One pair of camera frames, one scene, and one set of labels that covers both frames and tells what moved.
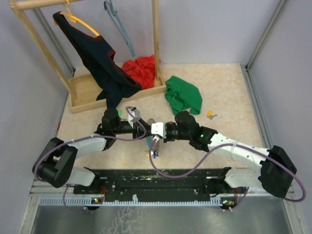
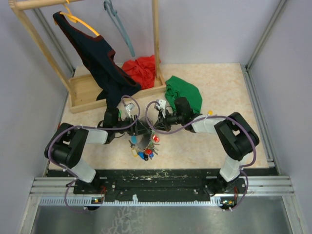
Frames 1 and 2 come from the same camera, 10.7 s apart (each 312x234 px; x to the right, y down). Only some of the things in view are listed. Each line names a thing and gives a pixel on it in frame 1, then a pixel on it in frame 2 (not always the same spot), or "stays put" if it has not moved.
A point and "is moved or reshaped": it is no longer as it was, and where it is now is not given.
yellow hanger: x=75 y=20 stays put
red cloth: x=142 y=69 stays put
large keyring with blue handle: x=152 y=148 is moved or reshaped
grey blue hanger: x=114 y=16 stays put
